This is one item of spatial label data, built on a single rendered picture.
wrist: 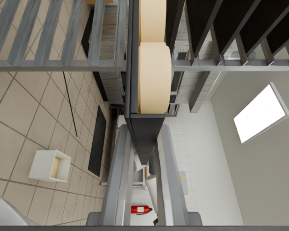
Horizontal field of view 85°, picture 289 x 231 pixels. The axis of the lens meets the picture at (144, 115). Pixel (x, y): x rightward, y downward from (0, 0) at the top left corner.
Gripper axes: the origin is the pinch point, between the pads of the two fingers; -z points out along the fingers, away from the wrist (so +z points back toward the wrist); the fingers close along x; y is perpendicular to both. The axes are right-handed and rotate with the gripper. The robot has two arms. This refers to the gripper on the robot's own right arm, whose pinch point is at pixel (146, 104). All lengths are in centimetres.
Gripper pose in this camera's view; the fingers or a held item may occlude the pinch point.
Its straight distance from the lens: 54.0
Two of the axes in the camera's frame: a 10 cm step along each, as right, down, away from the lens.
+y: 0.0, 4.3, -9.0
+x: 10.0, 0.1, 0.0
